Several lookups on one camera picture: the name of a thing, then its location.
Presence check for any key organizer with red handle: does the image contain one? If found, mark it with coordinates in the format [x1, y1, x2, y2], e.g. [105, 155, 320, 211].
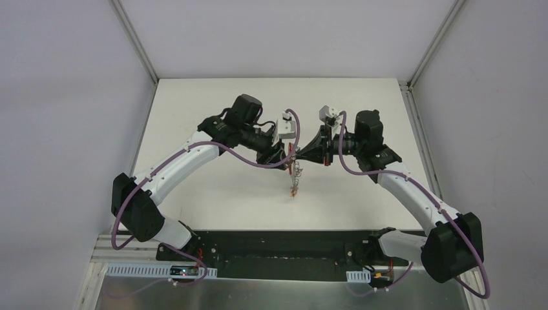
[288, 143, 302, 198]

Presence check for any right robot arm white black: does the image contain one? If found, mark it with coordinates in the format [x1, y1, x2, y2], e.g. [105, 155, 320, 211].
[297, 106, 484, 283]

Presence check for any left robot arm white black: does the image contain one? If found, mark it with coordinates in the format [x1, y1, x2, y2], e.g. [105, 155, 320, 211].
[111, 94, 300, 262]

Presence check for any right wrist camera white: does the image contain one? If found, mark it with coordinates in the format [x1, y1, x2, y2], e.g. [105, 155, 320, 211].
[319, 105, 340, 127]

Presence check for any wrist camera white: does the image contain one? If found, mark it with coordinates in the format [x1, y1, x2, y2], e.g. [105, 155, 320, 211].
[319, 105, 340, 127]
[272, 112, 297, 145]

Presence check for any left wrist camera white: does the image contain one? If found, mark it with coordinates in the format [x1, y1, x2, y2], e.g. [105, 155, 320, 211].
[272, 112, 297, 145]

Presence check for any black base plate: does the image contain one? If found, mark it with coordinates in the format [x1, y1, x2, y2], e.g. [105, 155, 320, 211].
[183, 230, 408, 282]

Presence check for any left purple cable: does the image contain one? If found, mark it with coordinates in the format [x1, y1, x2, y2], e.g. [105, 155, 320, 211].
[111, 108, 301, 288]

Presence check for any purple cable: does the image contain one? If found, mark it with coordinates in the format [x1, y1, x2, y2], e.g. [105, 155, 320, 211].
[111, 108, 301, 288]
[337, 111, 492, 300]

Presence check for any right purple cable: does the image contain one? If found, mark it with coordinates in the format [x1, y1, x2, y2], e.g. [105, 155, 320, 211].
[337, 111, 492, 300]

